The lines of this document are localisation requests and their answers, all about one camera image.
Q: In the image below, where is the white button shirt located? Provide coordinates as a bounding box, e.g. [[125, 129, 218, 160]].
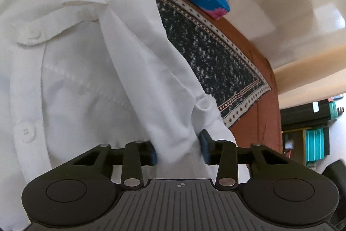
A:
[[0, 0, 238, 230]]

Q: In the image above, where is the dark patterned blanket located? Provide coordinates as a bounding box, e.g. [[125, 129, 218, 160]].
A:
[[136, 0, 272, 129]]

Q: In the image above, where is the teal box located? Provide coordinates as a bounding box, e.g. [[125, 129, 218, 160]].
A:
[[328, 101, 339, 121]]

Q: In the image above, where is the wooden shelf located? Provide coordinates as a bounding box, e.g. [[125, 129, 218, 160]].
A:
[[281, 127, 330, 169]]

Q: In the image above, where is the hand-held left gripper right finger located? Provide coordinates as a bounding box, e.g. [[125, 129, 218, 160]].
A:
[[199, 129, 288, 189]]

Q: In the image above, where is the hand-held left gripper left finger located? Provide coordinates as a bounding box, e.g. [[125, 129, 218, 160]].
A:
[[72, 140, 159, 189]]

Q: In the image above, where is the black cabinet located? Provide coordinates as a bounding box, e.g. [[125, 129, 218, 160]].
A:
[[280, 101, 338, 129]]

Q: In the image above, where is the brown bed sheet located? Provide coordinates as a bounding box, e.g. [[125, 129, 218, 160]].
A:
[[107, 0, 283, 165]]

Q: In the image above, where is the dark cloth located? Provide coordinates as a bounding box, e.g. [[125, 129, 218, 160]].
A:
[[321, 158, 346, 231]]

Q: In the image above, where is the stack of teal boxes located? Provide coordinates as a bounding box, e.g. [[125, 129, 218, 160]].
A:
[[305, 127, 325, 162]]

